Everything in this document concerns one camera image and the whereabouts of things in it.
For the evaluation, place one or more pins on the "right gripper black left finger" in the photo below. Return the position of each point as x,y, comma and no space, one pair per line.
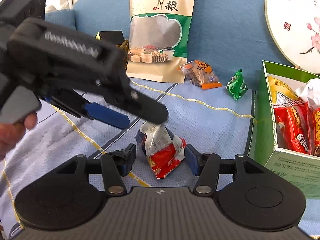
116,165

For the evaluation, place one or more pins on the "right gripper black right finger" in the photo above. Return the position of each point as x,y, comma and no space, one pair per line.
204,166

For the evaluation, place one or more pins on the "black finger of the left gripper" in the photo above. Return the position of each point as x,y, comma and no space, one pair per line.
145,107
106,115

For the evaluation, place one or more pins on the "red white small packet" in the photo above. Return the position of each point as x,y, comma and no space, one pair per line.
163,149

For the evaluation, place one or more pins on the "orange brown date packet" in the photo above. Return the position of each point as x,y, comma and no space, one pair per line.
200,74

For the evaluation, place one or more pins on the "small green candy packet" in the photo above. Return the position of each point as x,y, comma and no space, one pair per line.
237,87

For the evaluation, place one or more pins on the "red cracker snack packet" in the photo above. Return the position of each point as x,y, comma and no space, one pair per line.
291,119

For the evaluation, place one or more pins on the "yellow snack packet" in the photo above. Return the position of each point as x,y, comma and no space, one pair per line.
281,93

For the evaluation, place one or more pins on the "orange red snack packet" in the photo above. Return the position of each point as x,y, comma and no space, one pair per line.
313,118

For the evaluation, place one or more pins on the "white foil snack packet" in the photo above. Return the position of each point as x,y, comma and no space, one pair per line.
310,92

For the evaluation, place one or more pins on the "person's left hand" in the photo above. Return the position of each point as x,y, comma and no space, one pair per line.
12,134

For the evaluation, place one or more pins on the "blue throw pillow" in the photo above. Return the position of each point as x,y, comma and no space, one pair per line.
65,18

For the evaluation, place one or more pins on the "black and gold box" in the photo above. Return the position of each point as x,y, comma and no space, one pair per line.
113,37

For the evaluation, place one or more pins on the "large beige grain pouch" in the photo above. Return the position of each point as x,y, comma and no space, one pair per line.
159,32

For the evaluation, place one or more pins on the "blue fabric sofa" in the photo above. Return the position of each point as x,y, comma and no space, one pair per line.
228,34

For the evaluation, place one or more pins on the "round floral fan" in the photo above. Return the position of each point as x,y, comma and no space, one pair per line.
294,27

